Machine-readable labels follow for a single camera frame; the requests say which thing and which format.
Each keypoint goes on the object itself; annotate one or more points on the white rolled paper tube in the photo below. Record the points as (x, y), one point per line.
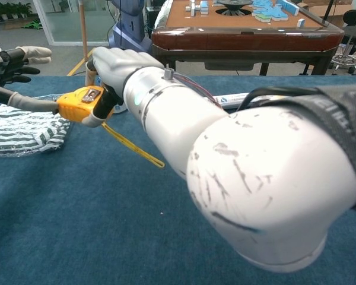
(228, 100)

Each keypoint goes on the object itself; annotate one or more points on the black mahjong table centre dome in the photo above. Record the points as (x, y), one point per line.
(234, 4)

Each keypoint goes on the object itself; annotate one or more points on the row of potted plants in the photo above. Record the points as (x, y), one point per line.
(9, 10)

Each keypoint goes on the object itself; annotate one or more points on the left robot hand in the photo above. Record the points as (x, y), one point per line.
(15, 59)

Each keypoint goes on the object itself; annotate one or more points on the blue felt table cover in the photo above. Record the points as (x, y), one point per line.
(92, 207)

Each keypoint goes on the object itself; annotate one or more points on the large mahjong tile pile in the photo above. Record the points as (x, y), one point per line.
(270, 12)

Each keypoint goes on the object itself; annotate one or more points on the striped garment in plastic bag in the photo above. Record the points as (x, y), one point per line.
(17, 133)

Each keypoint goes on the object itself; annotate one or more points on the green object on floor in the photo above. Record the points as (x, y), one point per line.
(32, 24)

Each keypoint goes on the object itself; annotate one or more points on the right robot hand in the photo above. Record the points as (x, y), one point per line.
(115, 66)

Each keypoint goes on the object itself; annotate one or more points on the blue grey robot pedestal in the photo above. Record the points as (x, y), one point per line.
(130, 23)

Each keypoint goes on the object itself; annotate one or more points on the brown mahjong table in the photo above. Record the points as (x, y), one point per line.
(240, 40)

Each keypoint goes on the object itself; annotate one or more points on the single mahjong tile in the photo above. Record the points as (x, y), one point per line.
(300, 22)

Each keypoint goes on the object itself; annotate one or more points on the wooden pole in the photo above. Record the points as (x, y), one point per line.
(83, 29)

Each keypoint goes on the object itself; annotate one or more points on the small mahjong tile stack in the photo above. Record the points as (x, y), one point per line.
(197, 7)

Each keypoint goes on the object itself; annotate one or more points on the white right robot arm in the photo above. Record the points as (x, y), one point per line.
(255, 163)

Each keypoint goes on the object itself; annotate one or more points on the white glass partition frame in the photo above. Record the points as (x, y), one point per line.
(43, 26)

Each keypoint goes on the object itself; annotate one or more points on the yellow tape measure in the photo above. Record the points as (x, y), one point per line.
(77, 105)

